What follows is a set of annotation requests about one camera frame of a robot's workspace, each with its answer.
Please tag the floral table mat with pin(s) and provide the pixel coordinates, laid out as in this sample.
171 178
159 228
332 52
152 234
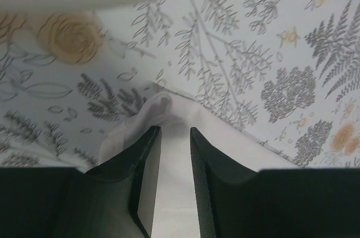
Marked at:
283 72

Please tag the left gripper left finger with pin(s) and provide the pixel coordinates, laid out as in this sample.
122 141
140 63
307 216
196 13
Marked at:
114 199

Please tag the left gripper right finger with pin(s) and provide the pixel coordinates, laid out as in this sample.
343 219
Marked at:
235 201

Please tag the white t shirt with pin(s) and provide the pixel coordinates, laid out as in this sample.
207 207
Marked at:
176 113

